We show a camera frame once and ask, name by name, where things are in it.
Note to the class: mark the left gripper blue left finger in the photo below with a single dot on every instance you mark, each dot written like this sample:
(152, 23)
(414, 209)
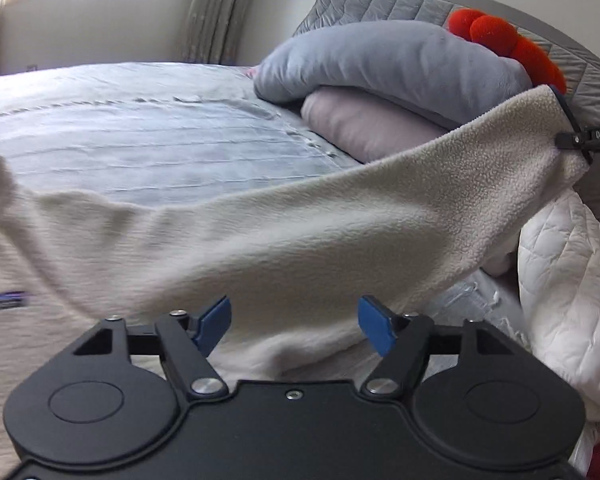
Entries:
(186, 342)

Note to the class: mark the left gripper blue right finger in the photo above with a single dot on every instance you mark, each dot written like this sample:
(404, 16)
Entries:
(402, 343)

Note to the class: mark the cream fleece zip jacket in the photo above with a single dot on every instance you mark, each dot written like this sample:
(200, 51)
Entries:
(293, 259)

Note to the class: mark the grey quilted headboard cushion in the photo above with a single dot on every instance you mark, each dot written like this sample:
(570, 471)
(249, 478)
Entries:
(582, 72)

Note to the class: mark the white quilted blanket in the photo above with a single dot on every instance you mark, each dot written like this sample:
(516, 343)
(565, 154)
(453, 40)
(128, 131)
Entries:
(559, 286)

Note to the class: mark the red plush toy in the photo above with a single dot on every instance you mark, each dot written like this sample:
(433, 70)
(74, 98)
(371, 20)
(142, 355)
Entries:
(502, 38)

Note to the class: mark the grey blue plush pillow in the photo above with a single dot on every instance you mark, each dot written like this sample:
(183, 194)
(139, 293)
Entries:
(417, 65)

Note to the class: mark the pink pillow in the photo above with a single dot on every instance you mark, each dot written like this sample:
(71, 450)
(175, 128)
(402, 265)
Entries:
(364, 126)

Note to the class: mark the grey checked bedspread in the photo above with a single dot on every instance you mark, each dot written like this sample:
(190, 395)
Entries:
(141, 142)

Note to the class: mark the right grey curtain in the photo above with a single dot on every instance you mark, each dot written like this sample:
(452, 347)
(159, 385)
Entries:
(212, 31)

